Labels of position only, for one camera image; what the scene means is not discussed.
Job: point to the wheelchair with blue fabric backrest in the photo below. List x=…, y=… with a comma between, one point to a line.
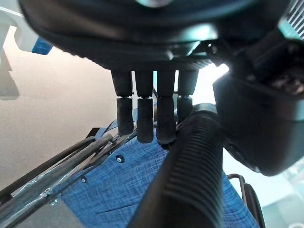
x=118, y=190

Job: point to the pale green glass cabinet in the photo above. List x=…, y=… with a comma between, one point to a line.
x=285, y=202

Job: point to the grey ribbed panel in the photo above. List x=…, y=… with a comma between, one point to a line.
x=297, y=16

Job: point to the white bed frame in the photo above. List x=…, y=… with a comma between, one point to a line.
x=23, y=40

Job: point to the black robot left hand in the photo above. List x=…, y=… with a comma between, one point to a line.
x=147, y=35

